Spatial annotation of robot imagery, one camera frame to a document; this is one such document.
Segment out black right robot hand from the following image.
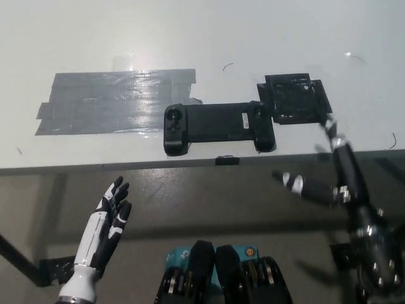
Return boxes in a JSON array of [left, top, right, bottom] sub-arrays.
[[271, 113, 405, 288]]

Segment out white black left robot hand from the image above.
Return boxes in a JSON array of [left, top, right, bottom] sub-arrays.
[[73, 176, 133, 273]]

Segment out robot body black teal blocks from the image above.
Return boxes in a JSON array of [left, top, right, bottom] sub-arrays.
[[153, 239, 294, 304]]

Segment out black game controller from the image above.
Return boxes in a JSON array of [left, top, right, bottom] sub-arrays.
[[162, 100, 277, 157]]

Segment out grey table leg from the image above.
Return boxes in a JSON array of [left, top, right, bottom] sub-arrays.
[[38, 174, 69, 261]]

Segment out black diagonal bar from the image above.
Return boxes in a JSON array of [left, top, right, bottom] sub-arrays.
[[0, 233, 42, 286]]

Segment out small black tape strip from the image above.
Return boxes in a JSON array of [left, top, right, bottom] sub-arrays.
[[215, 155, 240, 167]]

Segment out grey duct tape patch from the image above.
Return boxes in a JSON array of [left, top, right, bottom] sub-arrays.
[[34, 68, 204, 137]]

